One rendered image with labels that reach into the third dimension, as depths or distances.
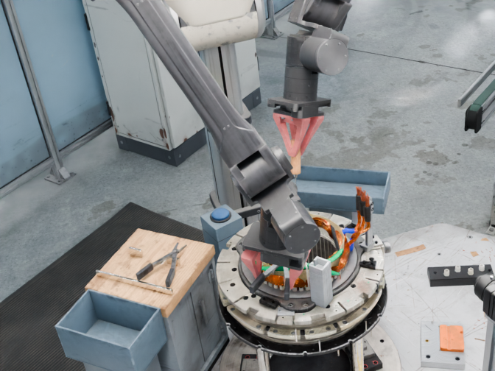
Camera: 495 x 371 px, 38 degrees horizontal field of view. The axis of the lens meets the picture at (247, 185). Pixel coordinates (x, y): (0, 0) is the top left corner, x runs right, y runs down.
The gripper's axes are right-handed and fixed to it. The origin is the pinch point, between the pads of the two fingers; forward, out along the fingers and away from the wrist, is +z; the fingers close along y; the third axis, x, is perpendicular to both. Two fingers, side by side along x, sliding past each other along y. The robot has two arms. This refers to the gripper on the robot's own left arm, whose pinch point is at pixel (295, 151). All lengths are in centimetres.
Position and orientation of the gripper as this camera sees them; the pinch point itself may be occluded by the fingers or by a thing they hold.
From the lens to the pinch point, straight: 124.8
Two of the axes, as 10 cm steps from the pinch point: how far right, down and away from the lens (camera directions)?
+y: 6.6, -1.6, 7.3
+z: -0.6, 9.6, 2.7
